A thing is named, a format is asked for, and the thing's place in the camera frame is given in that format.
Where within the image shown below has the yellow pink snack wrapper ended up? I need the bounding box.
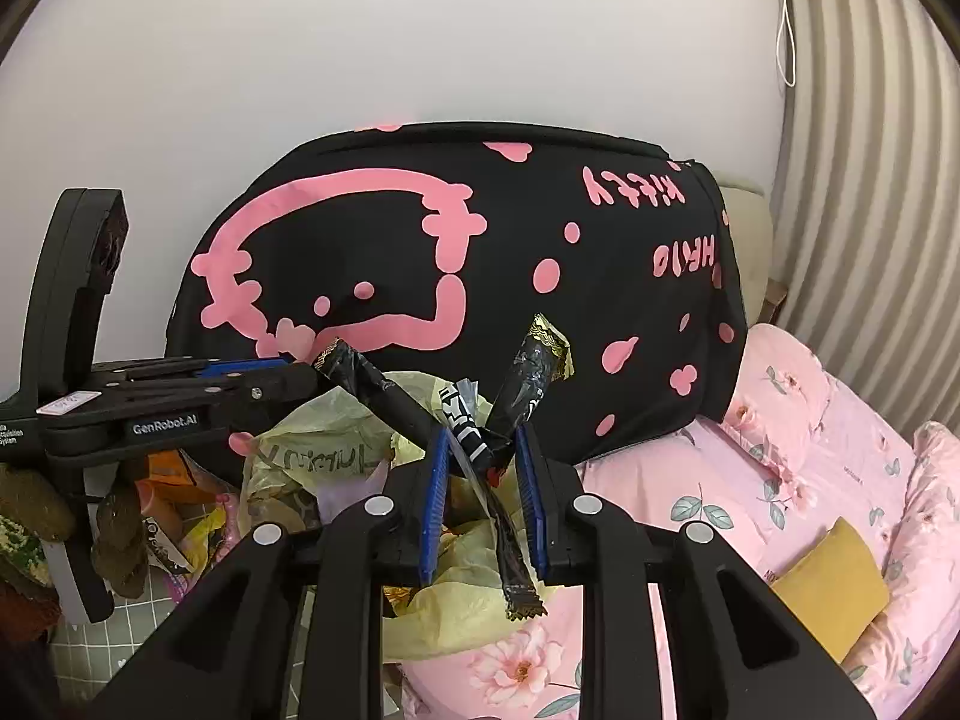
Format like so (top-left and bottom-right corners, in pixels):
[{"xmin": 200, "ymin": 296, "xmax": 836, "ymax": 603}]
[{"xmin": 180, "ymin": 504, "xmax": 241, "ymax": 578}]

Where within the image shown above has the pink floral bedding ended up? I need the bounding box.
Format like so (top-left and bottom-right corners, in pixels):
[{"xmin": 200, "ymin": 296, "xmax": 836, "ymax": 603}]
[{"xmin": 397, "ymin": 322, "xmax": 960, "ymax": 720}]

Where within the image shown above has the yellow pillow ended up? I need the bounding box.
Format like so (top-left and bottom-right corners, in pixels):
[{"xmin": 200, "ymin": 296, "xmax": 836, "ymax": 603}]
[{"xmin": 769, "ymin": 517, "xmax": 893, "ymax": 665}]

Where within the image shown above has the grey pleated curtain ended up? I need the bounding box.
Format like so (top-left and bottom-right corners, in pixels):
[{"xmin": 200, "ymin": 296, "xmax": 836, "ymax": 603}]
[{"xmin": 772, "ymin": 0, "xmax": 960, "ymax": 451}]

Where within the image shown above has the white power cable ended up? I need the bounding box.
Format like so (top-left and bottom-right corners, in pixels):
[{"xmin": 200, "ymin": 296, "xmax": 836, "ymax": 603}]
[{"xmin": 772, "ymin": 0, "xmax": 800, "ymax": 87}]

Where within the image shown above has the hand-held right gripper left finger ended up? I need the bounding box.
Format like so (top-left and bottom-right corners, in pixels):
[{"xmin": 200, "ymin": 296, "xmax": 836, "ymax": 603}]
[{"xmin": 81, "ymin": 426, "xmax": 455, "ymax": 720}]

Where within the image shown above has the black gold-edged snack wrapper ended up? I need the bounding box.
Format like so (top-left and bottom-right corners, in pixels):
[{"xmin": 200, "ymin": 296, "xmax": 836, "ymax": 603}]
[
  {"xmin": 313, "ymin": 337, "xmax": 451, "ymax": 451},
  {"xmin": 442, "ymin": 313, "xmax": 577, "ymax": 622}
]

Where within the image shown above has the beige headboard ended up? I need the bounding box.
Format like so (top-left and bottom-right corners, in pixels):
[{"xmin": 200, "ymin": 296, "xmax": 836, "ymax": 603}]
[{"xmin": 716, "ymin": 180, "xmax": 773, "ymax": 331}]

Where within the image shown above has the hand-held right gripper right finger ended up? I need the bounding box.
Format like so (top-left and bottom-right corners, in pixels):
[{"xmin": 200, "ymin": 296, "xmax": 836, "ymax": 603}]
[{"xmin": 514, "ymin": 420, "xmax": 878, "ymax": 720}]

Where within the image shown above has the trash bin with yellow bag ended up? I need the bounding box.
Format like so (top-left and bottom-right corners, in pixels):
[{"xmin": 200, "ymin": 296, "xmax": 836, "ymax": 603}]
[{"xmin": 240, "ymin": 371, "xmax": 541, "ymax": 661}]

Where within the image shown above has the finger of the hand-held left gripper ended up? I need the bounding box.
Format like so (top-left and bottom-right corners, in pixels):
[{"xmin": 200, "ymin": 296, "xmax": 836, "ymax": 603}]
[
  {"xmin": 94, "ymin": 357, "xmax": 290, "ymax": 382},
  {"xmin": 112, "ymin": 366, "xmax": 325, "ymax": 428}
]

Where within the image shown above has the person's left hand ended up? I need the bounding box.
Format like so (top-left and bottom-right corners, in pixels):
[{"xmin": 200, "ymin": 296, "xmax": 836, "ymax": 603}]
[{"xmin": 0, "ymin": 465, "xmax": 149, "ymax": 602}]

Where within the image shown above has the black cloth with pink print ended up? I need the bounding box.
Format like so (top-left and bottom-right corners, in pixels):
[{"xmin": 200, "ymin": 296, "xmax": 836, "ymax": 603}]
[{"xmin": 166, "ymin": 122, "xmax": 751, "ymax": 466}]

